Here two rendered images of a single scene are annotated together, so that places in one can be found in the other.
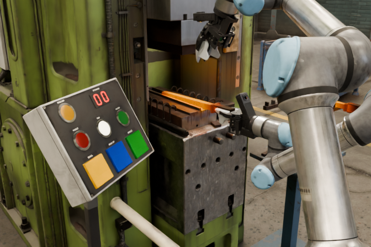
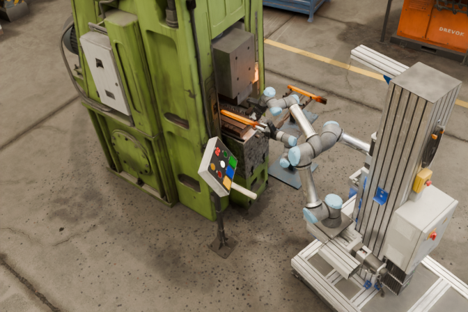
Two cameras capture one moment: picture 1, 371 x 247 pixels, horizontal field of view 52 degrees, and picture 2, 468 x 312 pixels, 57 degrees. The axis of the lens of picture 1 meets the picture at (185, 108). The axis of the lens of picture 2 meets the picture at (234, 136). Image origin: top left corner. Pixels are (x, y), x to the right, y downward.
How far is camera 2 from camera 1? 2.21 m
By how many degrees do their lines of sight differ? 27
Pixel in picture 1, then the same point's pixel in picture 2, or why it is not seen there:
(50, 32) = (161, 101)
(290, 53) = (297, 157)
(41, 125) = (207, 175)
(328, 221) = (310, 198)
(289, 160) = not seen: hidden behind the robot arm
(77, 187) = (223, 191)
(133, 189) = not seen: hidden behind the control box
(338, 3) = not seen: outside the picture
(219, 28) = (260, 109)
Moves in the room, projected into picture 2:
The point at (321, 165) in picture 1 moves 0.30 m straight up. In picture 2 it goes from (308, 184) to (310, 152)
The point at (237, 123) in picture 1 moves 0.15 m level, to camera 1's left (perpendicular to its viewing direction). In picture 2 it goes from (268, 134) to (250, 138)
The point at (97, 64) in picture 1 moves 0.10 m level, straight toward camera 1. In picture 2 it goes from (201, 125) to (207, 132)
